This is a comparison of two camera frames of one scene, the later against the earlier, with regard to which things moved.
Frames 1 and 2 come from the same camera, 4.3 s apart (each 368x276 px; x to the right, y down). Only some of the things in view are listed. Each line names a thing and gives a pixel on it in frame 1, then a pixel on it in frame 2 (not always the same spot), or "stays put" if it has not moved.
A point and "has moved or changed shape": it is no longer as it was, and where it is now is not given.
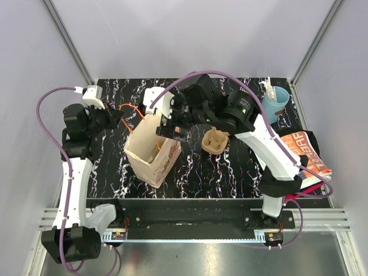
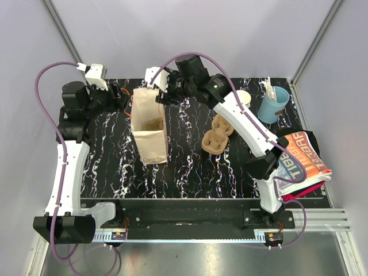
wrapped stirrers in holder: x=270 y=89 stays put
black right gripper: x=166 y=126 to x=164 y=98
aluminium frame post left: x=68 y=41 stays put
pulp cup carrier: x=214 y=141 stays put
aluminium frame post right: x=336 y=6 stays put
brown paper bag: x=149 y=156 has moved or changed shape
